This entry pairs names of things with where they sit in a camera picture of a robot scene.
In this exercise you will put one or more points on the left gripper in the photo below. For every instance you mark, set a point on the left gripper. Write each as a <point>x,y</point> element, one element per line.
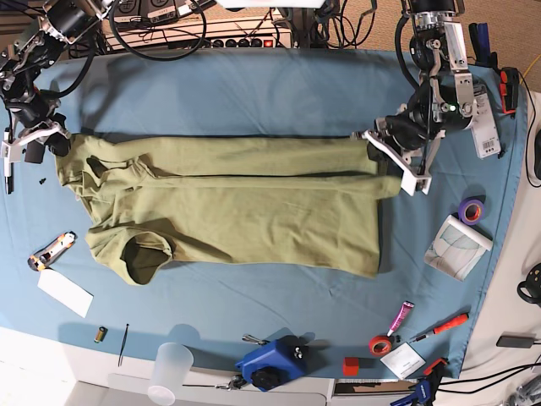
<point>402,142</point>

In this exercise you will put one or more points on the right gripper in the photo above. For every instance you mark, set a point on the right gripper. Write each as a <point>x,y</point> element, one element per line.
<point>43,126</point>

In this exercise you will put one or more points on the olive green t-shirt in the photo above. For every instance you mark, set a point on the olive green t-shirt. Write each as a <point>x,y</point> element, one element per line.
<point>247,200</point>

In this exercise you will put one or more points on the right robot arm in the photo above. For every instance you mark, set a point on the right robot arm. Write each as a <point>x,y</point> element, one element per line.
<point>63,24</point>

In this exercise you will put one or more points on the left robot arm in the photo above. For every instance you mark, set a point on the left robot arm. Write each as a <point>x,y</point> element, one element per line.
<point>431,52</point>

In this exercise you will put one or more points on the black and white marker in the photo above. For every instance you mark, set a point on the black and white marker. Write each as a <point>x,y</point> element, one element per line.
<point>7,164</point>

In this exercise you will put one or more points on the clear plastic package box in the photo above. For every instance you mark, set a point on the clear plastic package box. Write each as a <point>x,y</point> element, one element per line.
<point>483,127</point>

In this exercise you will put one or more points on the purple tape roll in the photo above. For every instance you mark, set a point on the purple tape roll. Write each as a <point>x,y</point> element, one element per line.
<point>471,210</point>

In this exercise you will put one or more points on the orange grey utility knife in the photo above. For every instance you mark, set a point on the orange grey utility knife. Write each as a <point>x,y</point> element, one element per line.
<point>43,258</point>

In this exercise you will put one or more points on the rolled printed paper sheet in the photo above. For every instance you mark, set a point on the rolled printed paper sheet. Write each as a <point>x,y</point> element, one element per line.
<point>456,249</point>

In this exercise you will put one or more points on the white paper card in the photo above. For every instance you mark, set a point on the white paper card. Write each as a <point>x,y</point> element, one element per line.
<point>65,291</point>

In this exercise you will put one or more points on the orange black clamp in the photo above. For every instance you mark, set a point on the orange black clamp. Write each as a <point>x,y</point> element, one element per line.
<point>509,89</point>

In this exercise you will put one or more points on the pink glue tube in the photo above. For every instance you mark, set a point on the pink glue tube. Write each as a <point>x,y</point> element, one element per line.
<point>403,312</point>

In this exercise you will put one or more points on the blue black clamp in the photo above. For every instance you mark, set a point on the blue black clamp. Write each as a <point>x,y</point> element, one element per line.
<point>479,37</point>

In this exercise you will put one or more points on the black power strip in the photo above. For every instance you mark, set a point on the black power strip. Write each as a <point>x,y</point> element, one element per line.
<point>242,42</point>

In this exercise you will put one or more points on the red tape roll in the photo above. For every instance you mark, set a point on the red tape roll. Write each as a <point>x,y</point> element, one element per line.
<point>381,345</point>

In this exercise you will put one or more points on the small green battery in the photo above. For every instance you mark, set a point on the small green battery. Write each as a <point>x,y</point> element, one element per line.
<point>100,334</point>

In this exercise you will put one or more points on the white square paper note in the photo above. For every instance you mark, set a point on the white square paper note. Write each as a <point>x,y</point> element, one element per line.
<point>403,361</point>

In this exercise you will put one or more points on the red cube block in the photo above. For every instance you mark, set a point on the red cube block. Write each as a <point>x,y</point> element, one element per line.
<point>350,366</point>

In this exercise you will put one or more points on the blue plastic clamp device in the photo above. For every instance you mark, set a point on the blue plastic clamp device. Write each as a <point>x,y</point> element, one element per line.
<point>274,363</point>

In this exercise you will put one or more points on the black tweezers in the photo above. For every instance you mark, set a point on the black tweezers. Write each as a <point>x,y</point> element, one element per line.
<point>123,344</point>

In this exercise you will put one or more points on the black power adapter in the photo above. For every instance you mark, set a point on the black power adapter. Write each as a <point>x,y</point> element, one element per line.
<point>512,341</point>

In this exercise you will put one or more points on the blue orange spring clamp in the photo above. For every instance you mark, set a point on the blue orange spring clamp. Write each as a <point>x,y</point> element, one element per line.
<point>424,391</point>

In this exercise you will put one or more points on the translucent plastic cup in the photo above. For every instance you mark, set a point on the translucent plastic cup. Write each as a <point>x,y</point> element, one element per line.
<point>172,365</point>

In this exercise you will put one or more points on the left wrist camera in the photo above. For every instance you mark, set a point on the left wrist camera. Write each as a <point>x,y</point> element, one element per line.
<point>412,183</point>

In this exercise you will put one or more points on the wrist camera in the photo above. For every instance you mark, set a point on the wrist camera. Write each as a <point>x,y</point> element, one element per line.
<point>11,152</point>
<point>412,183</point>

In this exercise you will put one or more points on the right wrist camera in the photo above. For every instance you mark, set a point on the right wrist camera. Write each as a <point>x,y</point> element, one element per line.
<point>11,152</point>

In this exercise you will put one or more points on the orange handled screwdriver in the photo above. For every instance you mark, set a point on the orange handled screwdriver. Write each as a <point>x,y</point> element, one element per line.
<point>447,325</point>

